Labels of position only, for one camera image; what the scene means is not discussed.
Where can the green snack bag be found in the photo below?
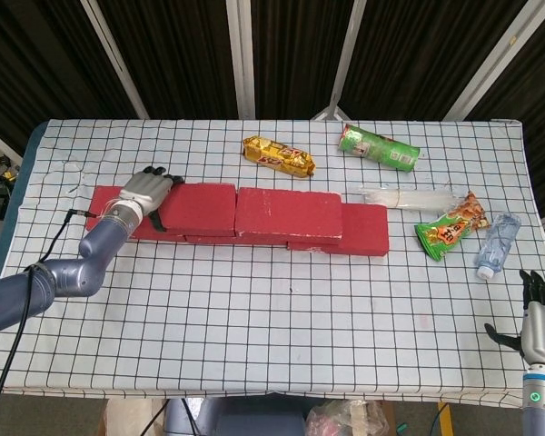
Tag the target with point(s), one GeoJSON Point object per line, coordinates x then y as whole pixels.
{"type": "Point", "coordinates": [445, 231]}

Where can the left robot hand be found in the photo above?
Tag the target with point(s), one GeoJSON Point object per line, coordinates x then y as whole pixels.
{"type": "Point", "coordinates": [147, 188]}

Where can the white frame bar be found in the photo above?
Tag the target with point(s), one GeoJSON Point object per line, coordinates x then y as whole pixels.
{"type": "Point", "coordinates": [345, 59]}
{"type": "Point", "coordinates": [495, 61]}
{"type": "Point", "coordinates": [240, 59]}
{"type": "Point", "coordinates": [113, 59]}

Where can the white black grid tablecloth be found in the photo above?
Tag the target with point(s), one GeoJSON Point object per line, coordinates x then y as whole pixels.
{"type": "Point", "coordinates": [300, 354]}

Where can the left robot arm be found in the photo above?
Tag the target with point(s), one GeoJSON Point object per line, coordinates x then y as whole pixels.
{"type": "Point", "coordinates": [63, 277]}

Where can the clear plastic cup stack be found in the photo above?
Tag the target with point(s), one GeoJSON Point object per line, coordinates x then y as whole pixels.
{"type": "Point", "coordinates": [413, 198]}

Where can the grey robot torso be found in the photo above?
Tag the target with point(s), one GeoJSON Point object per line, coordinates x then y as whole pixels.
{"type": "Point", "coordinates": [236, 418]}

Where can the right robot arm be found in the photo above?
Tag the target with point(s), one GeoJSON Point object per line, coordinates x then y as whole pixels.
{"type": "Point", "coordinates": [542, 399]}

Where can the red brick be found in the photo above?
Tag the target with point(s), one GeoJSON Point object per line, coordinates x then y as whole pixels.
{"type": "Point", "coordinates": [290, 211]}
{"type": "Point", "coordinates": [200, 209]}
{"type": "Point", "coordinates": [101, 195]}
{"type": "Point", "coordinates": [365, 227]}
{"type": "Point", "coordinates": [209, 240]}

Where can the green chips can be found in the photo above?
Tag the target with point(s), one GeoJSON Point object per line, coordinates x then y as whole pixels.
{"type": "Point", "coordinates": [381, 147]}

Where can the clear plastic water bottle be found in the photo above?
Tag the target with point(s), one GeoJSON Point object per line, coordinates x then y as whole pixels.
{"type": "Point", "coordinates": [497, 245]}

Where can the gold biscuit packet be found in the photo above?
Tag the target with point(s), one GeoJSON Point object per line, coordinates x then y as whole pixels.
{"type": "Point", "coordinates": [277, 154]}

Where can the dark pleated curtain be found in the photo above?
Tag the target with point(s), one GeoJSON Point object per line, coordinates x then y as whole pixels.
{"type": "Point", "coordinates": [181, 54]}

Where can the clear plastic bag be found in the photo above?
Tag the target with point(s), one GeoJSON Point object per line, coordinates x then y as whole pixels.
{"type": "Point", "coordinates": [345, 418]}

